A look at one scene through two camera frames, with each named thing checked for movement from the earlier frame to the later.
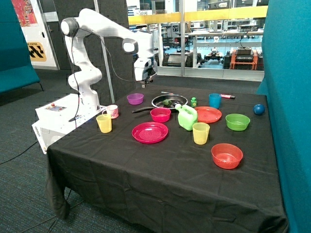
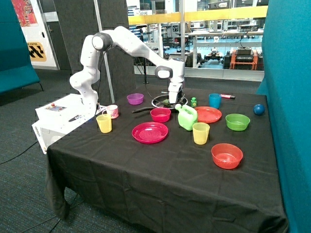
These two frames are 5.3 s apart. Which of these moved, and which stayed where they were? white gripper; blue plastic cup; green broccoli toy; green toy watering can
Moved: white gripper
Stayed: blue plastic cup; green broccoli toy; green toy watering can
